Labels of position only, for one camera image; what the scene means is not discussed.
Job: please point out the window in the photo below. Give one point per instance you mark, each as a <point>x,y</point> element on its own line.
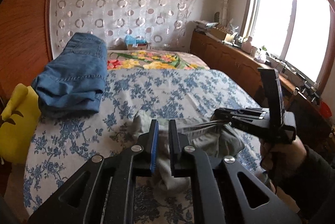
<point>274,25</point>

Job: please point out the small cardboard box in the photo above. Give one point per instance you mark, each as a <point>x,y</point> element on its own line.
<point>140,47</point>

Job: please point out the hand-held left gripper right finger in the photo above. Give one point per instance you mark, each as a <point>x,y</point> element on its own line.
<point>174,145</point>

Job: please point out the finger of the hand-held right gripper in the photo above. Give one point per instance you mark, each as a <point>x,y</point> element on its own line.
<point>243,114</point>
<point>272,93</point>

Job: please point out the open cardboard box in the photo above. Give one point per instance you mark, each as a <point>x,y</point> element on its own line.
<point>217,33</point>

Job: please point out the beige pump bottle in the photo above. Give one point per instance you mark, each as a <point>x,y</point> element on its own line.
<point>247,45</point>

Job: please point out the brown wooden wardrobe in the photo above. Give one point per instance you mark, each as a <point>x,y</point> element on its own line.
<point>26,30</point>

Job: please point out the stack of papers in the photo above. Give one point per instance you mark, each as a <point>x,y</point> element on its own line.
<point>205,25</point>

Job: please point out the person's right hand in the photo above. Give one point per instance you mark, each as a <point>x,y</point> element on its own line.
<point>282,158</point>

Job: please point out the blue floral bed sheet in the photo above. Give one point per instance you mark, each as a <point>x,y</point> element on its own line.
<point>170,93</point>

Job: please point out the green cap bottle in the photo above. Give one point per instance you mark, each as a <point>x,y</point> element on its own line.
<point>261,53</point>

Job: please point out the red container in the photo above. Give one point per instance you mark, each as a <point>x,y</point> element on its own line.
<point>325,109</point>

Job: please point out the grey pants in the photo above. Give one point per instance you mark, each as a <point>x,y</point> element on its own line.
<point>209,144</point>

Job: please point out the long wooden cabinet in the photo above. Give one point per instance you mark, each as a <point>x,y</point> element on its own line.
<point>227,56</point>

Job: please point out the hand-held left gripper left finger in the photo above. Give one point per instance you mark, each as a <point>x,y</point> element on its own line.
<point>155,145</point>

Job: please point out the circle pattern sheer curtain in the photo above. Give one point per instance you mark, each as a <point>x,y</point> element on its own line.
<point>117,4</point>

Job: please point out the yellow plush pillow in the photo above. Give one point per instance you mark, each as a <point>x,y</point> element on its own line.
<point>18,129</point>

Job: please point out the person's right forearm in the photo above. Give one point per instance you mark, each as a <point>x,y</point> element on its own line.
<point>314,182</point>

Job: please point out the folded blue jeans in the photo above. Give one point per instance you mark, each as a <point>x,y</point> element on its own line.
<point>73,74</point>

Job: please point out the flower print bedspread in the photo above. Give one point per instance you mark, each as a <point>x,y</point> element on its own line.
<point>146,60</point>

